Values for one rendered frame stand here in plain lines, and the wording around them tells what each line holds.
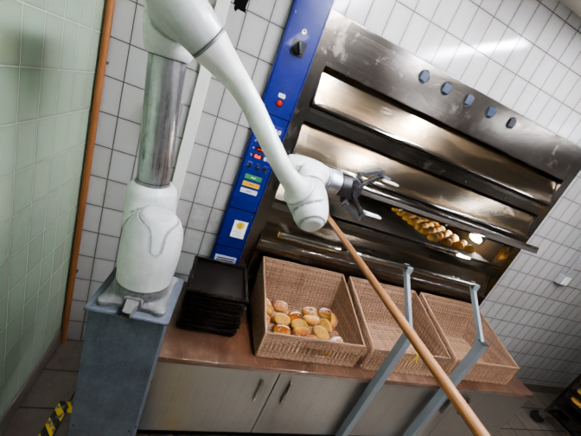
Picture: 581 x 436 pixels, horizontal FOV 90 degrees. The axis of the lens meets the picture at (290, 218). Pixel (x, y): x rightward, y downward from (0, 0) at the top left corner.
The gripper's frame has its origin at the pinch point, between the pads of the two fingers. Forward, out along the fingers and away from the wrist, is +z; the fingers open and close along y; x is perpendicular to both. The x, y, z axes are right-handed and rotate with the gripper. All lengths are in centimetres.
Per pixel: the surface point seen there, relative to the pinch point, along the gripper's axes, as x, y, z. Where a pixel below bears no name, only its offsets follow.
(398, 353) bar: 4, 67, 43
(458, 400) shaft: 56, 29, 6
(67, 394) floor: -20, 149, -99
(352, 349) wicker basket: -6, 79, 28
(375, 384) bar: 4, 89, 43
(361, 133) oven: -55, -19, 5
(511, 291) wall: -58, 47, 181
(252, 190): -51, 28, -40
